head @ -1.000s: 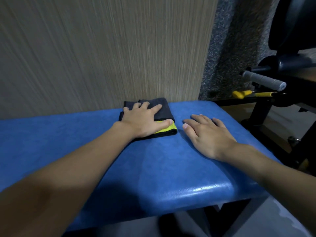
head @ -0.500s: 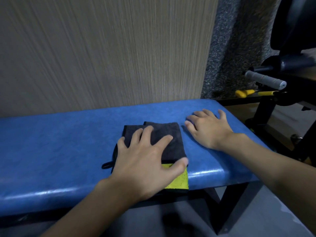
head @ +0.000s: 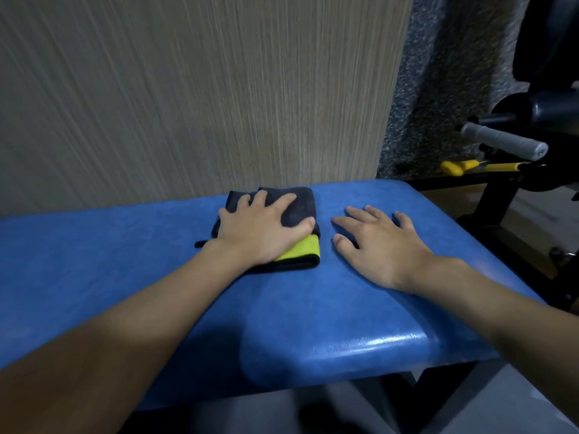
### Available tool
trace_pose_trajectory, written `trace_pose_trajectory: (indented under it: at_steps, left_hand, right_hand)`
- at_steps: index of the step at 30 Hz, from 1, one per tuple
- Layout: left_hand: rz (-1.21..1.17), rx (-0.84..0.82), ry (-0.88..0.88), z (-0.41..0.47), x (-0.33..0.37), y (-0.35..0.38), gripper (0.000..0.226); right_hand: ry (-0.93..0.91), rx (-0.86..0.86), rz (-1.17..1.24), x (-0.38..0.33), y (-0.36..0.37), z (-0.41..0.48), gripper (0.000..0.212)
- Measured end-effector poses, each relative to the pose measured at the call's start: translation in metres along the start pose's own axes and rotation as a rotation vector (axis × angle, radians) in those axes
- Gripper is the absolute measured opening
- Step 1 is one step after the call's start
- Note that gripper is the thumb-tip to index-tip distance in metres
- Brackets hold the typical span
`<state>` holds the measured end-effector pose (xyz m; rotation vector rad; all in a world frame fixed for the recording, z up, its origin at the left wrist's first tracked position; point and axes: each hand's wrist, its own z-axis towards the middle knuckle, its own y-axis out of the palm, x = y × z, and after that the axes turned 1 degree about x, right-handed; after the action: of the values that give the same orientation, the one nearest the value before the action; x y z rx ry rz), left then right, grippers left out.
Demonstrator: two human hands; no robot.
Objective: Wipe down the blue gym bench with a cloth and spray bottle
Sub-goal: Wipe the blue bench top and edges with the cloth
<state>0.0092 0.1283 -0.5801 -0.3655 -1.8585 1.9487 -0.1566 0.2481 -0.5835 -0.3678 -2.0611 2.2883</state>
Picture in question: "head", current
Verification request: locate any black exercise machine frame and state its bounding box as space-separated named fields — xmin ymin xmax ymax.
xmin=407 ymin=87 xmax=579 ymax=312

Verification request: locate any person's left forearm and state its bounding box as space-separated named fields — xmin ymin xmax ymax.
xmin=0 ymin=239 xmax=254 ymax=434

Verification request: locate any person's right hand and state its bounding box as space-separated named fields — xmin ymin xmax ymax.
xmin=331 ymin=205 xmax=437 ymax=292

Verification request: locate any person's left hand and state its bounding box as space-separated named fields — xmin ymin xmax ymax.
xmin=206 ymin=189 xmax=316 ymax=267

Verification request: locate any blue padded bench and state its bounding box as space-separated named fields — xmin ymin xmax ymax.
xmin=0 ymin=178 xmax=546 ymax=434

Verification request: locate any person's right forearm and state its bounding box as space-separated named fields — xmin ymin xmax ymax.
xmin=405 ymin=255 xmax=579 ymax=426

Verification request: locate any grey and yellow cleaning cloth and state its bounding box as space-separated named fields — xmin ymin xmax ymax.
xmin=194 ymin=186 xmax=322 ymax=274

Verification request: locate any grey handle grip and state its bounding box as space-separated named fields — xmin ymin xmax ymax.
xmin=460 ymin=121 xmax=549 ymax=162

